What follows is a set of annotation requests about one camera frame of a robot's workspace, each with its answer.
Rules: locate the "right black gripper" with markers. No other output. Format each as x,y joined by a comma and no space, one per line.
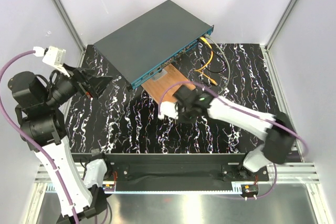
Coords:
179,106

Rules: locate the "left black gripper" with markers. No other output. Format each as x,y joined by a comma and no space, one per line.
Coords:
93,87

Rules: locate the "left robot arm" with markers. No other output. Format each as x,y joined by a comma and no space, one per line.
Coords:
41,125

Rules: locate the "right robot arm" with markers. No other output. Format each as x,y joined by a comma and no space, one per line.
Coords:
276,131

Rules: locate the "wooden board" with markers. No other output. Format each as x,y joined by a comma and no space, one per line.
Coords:
156,88

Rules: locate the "black marble pattern mat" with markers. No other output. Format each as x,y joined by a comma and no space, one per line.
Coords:
124,121

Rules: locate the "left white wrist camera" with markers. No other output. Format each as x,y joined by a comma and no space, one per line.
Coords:
53,57

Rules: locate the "grey metal bracket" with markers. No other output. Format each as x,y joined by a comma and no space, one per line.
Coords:
159,75

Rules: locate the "teal network switch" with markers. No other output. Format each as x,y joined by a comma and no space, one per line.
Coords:
144,46

